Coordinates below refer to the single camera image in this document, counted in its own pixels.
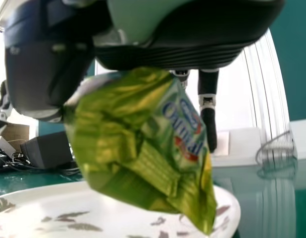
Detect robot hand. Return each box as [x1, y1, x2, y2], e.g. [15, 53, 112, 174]
[3, 0, 286, 153]
[0, 79, 12, 139]

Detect grey cable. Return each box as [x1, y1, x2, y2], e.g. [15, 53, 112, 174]
[255, 128, 296, 166]

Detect large black box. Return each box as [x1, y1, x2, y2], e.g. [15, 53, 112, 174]
[20, 130, 75, 170]

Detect white plate brown leaf pattern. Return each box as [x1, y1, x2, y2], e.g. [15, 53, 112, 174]
[0, 180, 242, 238]

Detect brown cardboard box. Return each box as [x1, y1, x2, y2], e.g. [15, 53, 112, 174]
[0, 122, 30, 155]

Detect yellow-green biscuit packet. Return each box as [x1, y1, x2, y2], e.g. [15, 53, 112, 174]
[62, 66, 218, 237]

